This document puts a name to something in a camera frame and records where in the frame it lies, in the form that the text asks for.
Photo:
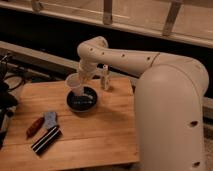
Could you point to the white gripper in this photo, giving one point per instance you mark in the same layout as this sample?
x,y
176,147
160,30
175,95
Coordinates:
x,y
86,71

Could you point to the white ceramic cup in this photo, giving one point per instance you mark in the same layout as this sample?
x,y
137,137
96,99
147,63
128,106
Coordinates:
x,y
73,81

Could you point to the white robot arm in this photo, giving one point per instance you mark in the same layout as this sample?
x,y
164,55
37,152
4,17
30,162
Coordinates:
x,y
168,103

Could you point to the black ceramic bowl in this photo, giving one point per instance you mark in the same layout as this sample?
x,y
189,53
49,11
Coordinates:
x,y
84,102

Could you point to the white small bottle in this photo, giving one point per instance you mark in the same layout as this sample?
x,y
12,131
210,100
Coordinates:
x,y
105,78

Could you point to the wooden board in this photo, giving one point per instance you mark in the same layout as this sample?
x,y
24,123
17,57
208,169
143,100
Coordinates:
x,y
106,135

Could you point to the black equipment at left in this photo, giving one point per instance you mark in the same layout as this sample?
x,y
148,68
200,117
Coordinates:
x,y
6,99

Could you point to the black striped block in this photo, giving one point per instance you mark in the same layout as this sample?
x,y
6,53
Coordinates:
x,y
46,140

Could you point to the brown handled spatula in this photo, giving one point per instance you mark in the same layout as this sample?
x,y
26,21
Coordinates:
x,y
48,120

